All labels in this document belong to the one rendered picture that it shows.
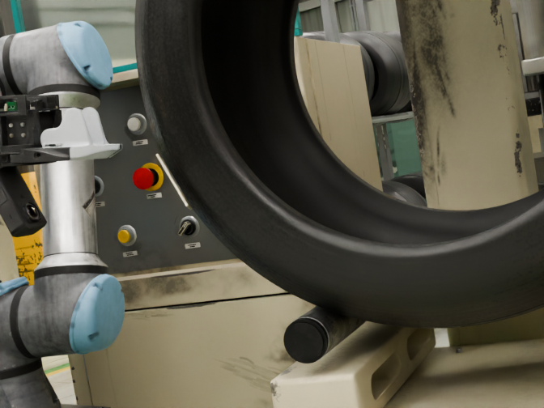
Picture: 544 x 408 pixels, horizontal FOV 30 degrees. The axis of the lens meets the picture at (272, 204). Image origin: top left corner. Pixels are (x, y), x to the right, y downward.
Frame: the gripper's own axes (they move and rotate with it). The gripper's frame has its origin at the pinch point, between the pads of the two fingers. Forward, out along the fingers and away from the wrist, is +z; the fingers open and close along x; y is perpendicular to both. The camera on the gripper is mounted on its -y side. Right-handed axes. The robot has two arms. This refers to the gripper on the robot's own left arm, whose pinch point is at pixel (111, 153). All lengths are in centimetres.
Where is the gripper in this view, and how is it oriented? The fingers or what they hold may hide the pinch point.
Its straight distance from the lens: 117.6
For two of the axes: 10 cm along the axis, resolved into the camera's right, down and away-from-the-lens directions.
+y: -0.5, -9.9, -1.0
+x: 3.5, -1.1, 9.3
